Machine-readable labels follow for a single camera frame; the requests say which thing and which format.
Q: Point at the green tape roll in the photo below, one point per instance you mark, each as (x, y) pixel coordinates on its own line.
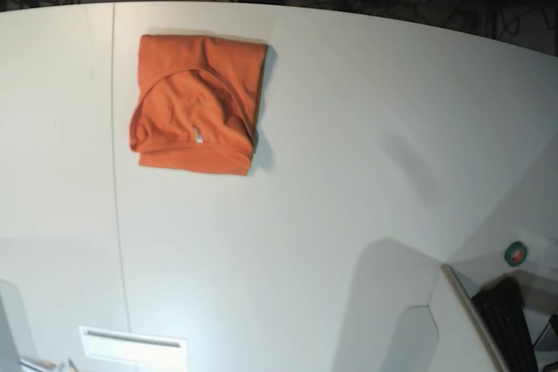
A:
(515, 254)

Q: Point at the orange t-shirt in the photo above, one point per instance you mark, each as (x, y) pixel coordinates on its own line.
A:
(199, 99)

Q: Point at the black keyboard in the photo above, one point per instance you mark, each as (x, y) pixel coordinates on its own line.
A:
(501, 309)

